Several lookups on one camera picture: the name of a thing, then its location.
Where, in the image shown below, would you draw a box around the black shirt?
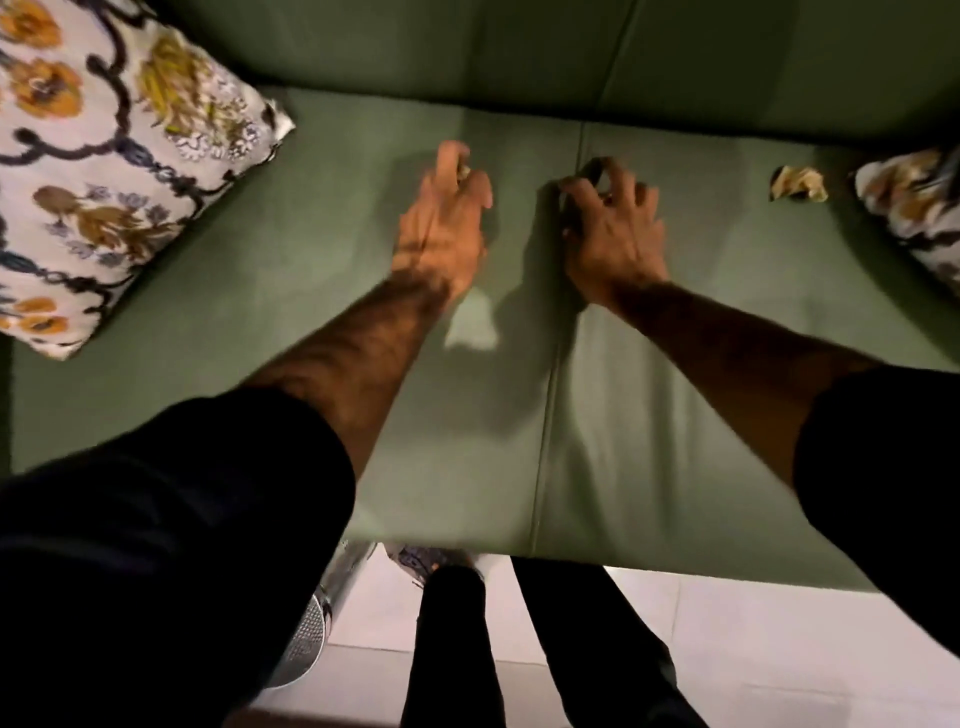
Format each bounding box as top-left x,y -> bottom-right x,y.
0,366 -> 960,728

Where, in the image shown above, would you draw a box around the green sofa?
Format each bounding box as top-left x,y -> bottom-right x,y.
0,0 -> 960,595

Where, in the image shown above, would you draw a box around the person's right hand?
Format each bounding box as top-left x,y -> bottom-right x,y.
558,156 -> 672,309

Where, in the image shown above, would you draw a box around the crumpled yellow paper wrapper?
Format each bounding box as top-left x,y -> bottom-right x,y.
768,165 -> 830,204

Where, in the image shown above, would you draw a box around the person's left hand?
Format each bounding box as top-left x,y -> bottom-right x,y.
390,141 -> 495,303

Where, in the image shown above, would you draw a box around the large floral cushion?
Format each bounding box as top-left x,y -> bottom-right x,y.
0,0 -> 297,362

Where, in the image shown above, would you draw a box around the silver mesh waste bin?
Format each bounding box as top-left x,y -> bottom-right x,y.
261,540 -> 376,691

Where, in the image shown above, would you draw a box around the black trousers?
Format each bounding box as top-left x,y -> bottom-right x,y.
399,557 -> 710,728

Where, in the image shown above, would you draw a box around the person's left forearm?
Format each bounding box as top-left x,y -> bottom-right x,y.
243,268 -> 456,481

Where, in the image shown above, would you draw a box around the person's right forearm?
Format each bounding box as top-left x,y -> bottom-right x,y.
606,277 -> 885,490

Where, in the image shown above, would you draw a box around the small floral cushion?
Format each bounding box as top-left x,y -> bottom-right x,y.
853,147 -> 960,295

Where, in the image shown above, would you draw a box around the grey patterned shoe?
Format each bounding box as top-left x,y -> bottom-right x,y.
384,543 -> 485,594

